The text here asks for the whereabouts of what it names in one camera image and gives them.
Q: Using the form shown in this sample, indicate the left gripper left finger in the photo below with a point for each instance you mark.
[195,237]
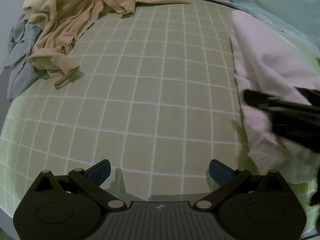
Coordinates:
[88,182]

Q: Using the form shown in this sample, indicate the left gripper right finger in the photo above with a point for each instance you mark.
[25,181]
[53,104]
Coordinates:
[231,183]

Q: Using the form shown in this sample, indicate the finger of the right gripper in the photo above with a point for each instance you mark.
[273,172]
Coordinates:
[268,102]

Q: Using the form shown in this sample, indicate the white garment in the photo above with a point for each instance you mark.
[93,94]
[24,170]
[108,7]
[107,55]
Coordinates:
[267,62]

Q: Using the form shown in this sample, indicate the green grid cutting mat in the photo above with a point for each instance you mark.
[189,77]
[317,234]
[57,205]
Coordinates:
[155,95]

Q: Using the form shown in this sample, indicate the grey-blue crumpled garment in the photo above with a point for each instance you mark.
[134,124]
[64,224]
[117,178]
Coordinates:
[22,39]

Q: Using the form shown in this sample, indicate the beige garment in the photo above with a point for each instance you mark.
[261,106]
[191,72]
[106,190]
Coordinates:
[63,22]

